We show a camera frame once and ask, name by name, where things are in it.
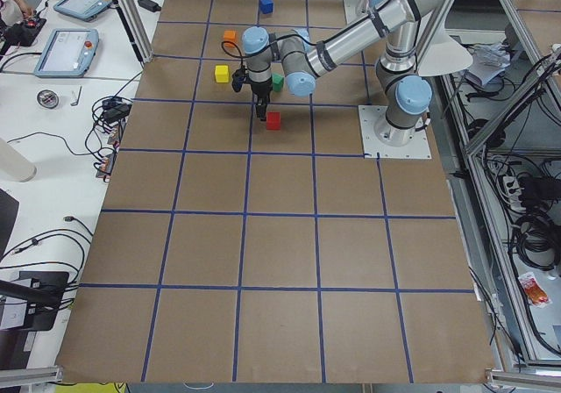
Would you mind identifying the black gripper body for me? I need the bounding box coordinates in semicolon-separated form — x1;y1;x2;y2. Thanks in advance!
250;79;273;108

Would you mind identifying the white lamp shade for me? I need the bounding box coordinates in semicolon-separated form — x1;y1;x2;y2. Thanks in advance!
416;0;472;77

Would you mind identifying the upper teach pendant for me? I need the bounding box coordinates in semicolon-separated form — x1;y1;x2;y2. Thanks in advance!
53;0;112;22

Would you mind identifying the yellow wooden block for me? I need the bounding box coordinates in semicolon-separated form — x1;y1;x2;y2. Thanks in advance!
214;64;231;83

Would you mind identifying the teach pendant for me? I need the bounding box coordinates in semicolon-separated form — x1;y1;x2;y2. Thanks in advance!
53;0;112;22
33;28;99;78

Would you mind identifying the black power adapter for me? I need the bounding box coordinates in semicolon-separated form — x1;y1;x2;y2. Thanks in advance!
137;0;161;12

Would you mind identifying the aluminium frame post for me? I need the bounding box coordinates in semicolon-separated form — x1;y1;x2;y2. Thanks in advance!
111;0;153;64

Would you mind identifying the green wooden block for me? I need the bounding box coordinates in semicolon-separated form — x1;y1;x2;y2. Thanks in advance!
272;73;284;93

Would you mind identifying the red wooden block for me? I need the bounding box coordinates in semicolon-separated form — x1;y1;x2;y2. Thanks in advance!
266;111;281;131

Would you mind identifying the lower teach pendant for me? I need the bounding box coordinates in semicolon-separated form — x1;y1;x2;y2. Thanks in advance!
33;28;99;78

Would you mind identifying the red snack packet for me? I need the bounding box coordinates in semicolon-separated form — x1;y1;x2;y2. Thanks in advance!
518;272;550;307

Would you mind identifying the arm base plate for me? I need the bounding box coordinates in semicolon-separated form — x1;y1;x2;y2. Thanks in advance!
358;105;431;160
343;0;371;25

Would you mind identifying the orange wooden block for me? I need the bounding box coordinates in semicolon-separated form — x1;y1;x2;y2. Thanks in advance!
223;30;238;43

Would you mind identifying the blue wooden block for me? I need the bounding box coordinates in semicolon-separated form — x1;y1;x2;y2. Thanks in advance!
259;0;274;15

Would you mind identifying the white power strip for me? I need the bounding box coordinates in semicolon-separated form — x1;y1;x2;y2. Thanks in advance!
501;175;525;213

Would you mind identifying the black monitor stand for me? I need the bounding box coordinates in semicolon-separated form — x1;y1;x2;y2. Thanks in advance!
1;271;69;332

